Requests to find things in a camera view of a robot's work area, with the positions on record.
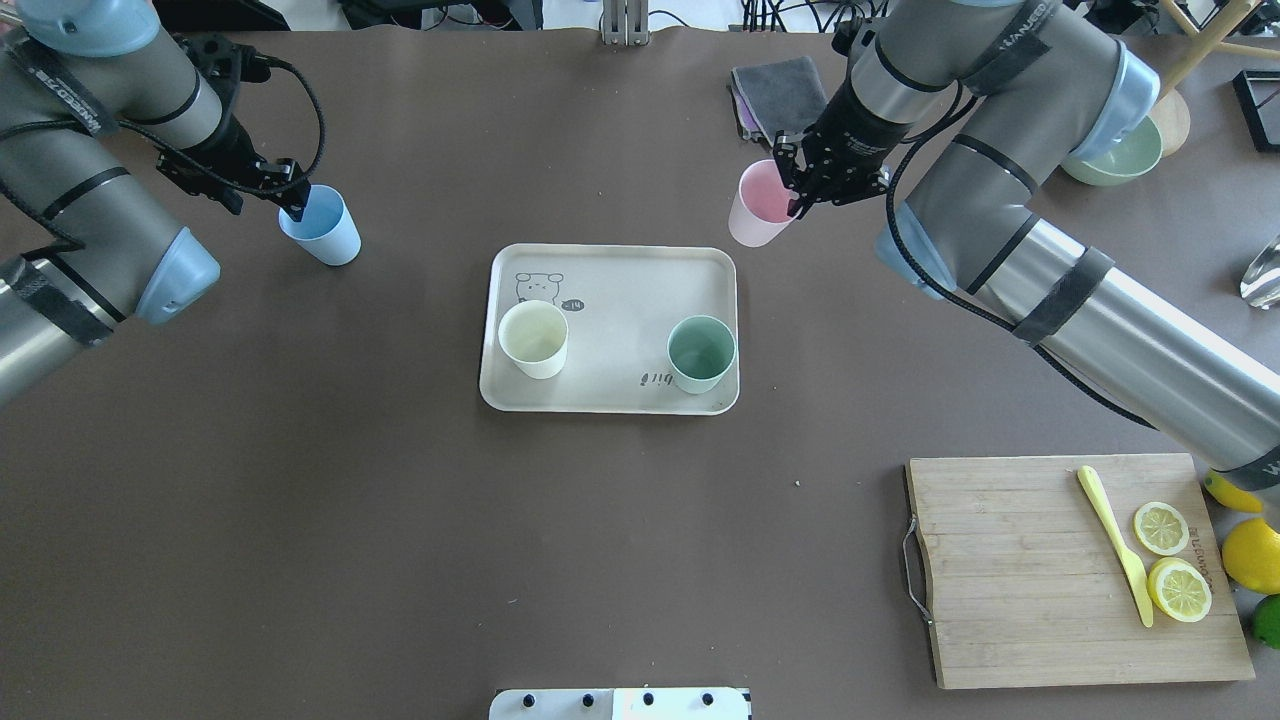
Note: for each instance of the lemon slice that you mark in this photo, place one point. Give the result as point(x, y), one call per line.
point(1179, 590)
point(1161, 529)

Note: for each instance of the grey folded cloth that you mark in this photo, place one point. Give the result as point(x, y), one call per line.
point(781, 97)

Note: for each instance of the yellow lemon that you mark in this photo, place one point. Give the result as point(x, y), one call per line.
point(1230, 496)
point(1250, 556)

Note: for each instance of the wooden cutting board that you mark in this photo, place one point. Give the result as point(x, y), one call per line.
point(1024, 589)

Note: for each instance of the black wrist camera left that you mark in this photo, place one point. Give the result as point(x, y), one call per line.
point(223, 63)

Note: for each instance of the yellow plastic knife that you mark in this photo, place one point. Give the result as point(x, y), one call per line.
point(1133, 568)

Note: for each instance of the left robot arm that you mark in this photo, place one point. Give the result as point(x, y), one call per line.
point(75, 72)

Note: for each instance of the pink cup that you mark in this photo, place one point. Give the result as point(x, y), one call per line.
point(759, 210)

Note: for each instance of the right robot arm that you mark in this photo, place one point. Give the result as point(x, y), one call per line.
point(1048, 87)

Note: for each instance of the wooden cup tree stand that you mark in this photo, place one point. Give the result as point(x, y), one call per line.
point(1171, 114)

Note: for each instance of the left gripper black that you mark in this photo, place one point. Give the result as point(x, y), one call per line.
point(227, 146)

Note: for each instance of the cream rabbit tray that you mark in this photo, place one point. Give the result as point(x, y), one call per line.
point(620, 302)

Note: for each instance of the green lime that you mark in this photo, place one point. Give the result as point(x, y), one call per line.
point(1265, 622)

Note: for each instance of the cream cup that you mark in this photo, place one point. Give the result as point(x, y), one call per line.
point(534, 336)

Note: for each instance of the green bowl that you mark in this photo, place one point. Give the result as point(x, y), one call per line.
point(1135, 155)

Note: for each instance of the green cup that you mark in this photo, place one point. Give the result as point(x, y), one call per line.
point(700, 349)

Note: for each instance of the blue cup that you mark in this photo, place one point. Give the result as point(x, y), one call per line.
point(327, 230)

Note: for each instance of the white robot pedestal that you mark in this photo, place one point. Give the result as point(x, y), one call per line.
point(623, 703)

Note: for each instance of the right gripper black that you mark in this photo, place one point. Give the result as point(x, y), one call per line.
point(858, 124)

